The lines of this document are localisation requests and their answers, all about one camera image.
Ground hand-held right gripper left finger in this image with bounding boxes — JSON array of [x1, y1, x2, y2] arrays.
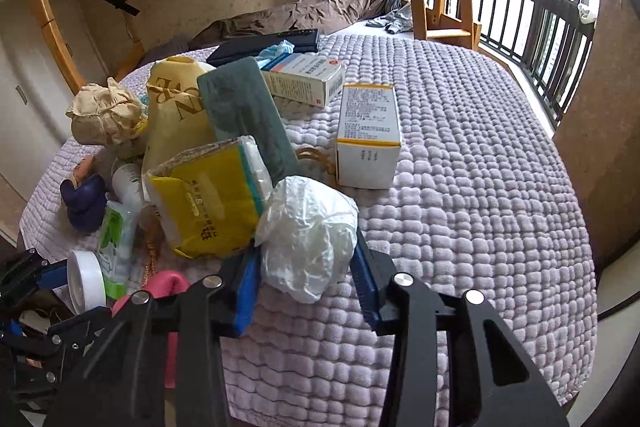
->
[[42, 252, 263, 427]]

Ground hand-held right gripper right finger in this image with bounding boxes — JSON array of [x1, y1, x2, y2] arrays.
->
[[352, 227, 571, 427]]

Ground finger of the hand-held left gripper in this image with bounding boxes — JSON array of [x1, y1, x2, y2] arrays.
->
[[0, 307, 115, 360], [0, 249, 68, 303]]

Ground white plastic bag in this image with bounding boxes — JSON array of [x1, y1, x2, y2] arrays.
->
[[255, 175, 360, 304]]

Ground peach snack packet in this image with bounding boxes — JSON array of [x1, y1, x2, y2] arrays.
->
[[70, 155, 98, 188]]

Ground white yellow-striped medicine box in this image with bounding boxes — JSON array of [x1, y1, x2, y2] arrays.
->
[[336, 82, 403, 190]]

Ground white tape roll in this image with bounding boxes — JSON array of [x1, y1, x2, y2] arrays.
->
[[67, 250, 107, 315]]

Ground green and white tube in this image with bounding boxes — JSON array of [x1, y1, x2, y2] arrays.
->
[[95, 199, 138, 300]]

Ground purple plastic object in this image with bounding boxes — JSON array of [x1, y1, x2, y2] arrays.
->
[[60, 174, 108, 233]]

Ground pink plastic object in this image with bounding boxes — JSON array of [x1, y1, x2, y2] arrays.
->
[[111, 271, 191, 388]]

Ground yellow tissue pack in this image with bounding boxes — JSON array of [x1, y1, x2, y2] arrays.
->
[[142, 135, 273, 260]]

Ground white plastic bottle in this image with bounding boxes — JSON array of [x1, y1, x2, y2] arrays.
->
[[111, 162, 146, 214]]

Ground crumpled beige paper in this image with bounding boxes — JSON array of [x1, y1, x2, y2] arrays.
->
[[66, 78, 148, 146]]

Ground grey-green towel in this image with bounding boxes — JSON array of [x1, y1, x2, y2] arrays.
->
[[196, 56, 306, 188]]

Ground beige lettered paper bag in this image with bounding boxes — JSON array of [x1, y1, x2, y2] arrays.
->
[[141, 57, 218, 172]]

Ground white orange-striped medicine box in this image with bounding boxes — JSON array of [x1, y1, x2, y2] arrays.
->
[[260, 52, 347, 108]]

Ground blue face mask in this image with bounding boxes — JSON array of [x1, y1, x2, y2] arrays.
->
[[256, 39, 296, 64]]

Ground black flat case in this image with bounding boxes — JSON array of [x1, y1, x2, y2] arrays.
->
[[206, 28, 321, 66]]

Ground grey garment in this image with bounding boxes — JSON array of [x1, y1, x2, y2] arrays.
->
[[366, 2, 416, 35]]

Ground brown duvet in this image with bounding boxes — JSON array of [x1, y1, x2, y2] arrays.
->
[[190, 0, 413, 50]]

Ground black railing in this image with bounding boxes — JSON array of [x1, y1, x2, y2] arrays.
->
[[462, 0, 596, 124]]

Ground gold chain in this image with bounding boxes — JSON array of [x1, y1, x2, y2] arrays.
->
[[142, 227, 161, 293]]

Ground brown leather strap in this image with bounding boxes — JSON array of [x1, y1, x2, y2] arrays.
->
[[295, 147, 338, 182]]

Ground wooden bunk bed frame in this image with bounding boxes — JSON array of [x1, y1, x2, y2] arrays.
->
[[22, 0, 401, 94]]

